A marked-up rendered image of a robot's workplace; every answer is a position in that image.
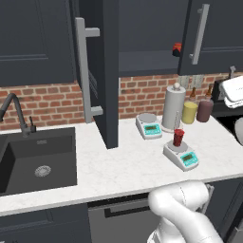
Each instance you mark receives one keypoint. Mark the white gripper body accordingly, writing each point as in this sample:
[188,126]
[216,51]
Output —
[234,88]

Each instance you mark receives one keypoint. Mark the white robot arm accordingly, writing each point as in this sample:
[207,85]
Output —
[185,205]

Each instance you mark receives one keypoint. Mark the red and black yogurt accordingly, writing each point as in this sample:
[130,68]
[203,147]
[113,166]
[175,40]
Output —
[177,50]

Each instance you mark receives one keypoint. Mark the white digital scale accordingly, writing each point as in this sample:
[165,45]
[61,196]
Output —
[182,155]
[148,125]

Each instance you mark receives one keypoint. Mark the dark base cabinet door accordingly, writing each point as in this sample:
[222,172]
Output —
[223,202]

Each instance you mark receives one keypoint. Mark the dark base cabinet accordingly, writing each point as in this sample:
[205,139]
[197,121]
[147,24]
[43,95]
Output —
[44,226]

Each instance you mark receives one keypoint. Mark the black appliance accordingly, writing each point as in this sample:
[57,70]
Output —
[217,95]

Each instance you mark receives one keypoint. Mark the brown bottle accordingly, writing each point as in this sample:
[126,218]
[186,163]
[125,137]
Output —
[208,92]
[192,94]

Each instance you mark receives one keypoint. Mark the black hob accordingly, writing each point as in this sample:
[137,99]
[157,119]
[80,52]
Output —
[226,121]

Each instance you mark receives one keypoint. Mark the dark maroon jar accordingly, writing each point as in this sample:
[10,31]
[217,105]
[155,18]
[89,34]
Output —
[204,110]

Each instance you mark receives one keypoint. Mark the yellow jar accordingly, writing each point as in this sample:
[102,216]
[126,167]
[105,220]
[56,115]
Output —
[189,112]

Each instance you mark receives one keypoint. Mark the white paper towel roll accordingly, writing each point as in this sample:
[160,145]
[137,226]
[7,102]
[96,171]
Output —
[173,107]

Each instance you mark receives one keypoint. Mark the red cup with straw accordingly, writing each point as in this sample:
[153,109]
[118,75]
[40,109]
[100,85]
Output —
[178,136]

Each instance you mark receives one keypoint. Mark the grey dishwasher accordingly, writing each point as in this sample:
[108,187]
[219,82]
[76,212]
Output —
[123,226]

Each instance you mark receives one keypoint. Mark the black sink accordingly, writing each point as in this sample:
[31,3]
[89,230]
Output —
[38,158]

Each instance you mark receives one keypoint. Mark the black tap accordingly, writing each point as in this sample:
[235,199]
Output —
[19,110]

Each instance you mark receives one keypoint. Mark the grey wall socket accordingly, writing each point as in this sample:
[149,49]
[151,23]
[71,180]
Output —
[197,81]
[185,81]

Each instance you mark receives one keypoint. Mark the dark wall cabinet with shelf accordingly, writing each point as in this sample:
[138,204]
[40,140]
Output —
[148,60]

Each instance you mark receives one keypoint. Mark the dark open wall cabinet door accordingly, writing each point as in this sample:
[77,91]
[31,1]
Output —
[107,79]

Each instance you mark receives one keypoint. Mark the dark closed wall cabinet door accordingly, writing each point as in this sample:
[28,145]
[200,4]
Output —
[34,38]

